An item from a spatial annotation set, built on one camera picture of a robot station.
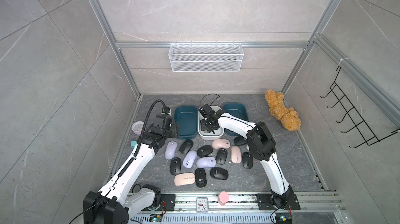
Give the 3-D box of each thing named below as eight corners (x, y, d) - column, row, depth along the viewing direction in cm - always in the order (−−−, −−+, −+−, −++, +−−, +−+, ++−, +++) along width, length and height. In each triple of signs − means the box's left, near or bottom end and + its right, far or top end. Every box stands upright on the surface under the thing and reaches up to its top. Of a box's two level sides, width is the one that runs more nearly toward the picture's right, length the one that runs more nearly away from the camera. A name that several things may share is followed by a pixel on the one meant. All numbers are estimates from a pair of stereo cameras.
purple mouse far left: (165, 159, 89) (164, 157, 87) (167, 143, 95) (166, 141, 93) (175, 159, 89) (175, 157, 87) (177, 143, 95) (177, 141, 93)
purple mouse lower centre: (196, 167, 85) (195, 166, 84) (196, 157, 89) (196, 156, 87) (215, 167, 85) (216, 166, 84) (215, 158, 89) (215, 156, 87)
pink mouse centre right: (231, 163, 87) (232, 161, 85) (229, 148, 93) (230, 145, 91) (241, 163, 87) (242, 161, 85) (238, 148, 93) (240, 145, 91)
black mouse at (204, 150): (197, 157, 90) (197, 155, 88) (197, 146, 94) (197, 145, 92) (212, 157, 90) (213, 155, 88) (212, 147, 94) (212, 145, 92)
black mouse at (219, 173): (209, 176, 83) (209, 175, 81) (210, 167, 86) (211, 165, 84) (226, 180, 82) (227, 179, 79) (227, 171, 85) (228, 169, 82)
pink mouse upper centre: (211, 148, 93) (212, 147, 91) (211, 140, 96) (211, 138, 94) (230, 148, 93) (230, 147, 91) (229, 140, 96) (229, 138, 95)
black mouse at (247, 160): (243, 169, 86) (244, 167, 84) (241, 153, 92) (242, 151, 89) (253, 169, 86) (255, 167, 84) (250, 153, 92) (251, 151, 89)
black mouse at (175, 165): (170, 175, 83) (169, 173, 81) (172, 159, 89) (171, 157, 87) (180, 175, 83) (179, 173, 81) (181, 159, 89) (181, 157, 87)
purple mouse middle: (181, 166, 86) (181, 164, 84) (188, 150, 92) (187, 148, 90) (192, 170, 85) (191, 168, 83) (197, 153, 91) (197, 151, 89)
